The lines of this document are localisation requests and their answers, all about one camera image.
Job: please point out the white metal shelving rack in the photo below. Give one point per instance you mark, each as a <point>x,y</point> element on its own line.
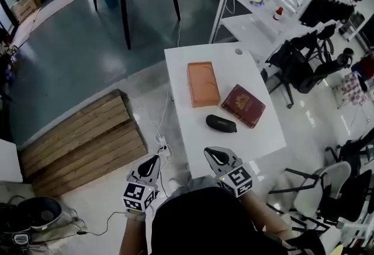
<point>263,8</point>

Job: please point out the orange rectangular box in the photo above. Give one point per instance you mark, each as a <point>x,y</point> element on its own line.
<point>203,84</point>

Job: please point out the black glasses case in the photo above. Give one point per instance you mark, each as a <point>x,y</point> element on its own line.
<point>221,123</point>

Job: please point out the checkered cloth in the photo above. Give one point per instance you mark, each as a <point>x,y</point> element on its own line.
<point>352,90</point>

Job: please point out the small red-capped bottle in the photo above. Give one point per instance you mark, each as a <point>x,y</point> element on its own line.
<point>278,14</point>

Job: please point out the white power strip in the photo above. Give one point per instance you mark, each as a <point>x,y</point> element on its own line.
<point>163,145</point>

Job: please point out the dark red book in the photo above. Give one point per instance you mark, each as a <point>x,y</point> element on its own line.
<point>244,104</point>

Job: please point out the person's left forearm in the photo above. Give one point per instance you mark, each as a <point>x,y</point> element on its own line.
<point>133,233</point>

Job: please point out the white table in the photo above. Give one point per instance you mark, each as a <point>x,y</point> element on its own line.
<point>201,137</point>

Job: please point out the person's grey trousers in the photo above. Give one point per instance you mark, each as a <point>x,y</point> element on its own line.
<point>201,182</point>

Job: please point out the person's black shirt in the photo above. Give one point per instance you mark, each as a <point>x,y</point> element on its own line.
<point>204,224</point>

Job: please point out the person's right forearm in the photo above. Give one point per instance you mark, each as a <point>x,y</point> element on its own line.
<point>263,215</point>

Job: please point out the round black floor appliance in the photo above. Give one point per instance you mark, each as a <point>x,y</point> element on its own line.
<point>38,213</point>

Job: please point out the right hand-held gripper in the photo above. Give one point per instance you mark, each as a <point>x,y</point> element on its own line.
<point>236,179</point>

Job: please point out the brown cardboard box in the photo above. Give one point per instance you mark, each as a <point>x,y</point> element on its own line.
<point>26,8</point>

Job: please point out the black mesh office chair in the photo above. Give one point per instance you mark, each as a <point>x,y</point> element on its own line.
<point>355,177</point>

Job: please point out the black office chair with headrest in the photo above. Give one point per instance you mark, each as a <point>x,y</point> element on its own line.
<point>304,66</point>

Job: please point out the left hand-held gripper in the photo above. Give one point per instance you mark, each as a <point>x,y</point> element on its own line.
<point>135,195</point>

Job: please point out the white office chair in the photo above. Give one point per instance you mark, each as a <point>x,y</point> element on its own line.
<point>318,192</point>

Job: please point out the wooden plank steps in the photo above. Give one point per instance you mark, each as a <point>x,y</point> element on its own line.
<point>84,142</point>

